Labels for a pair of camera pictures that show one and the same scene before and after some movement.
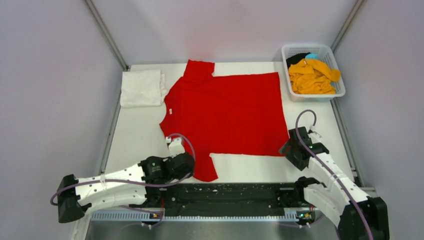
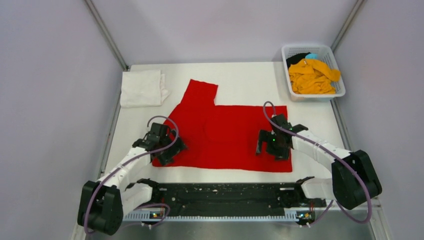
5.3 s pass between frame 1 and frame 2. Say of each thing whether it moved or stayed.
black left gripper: moved
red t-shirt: moved
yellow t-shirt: stayed
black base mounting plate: stayed
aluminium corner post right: stayed
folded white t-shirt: stayed
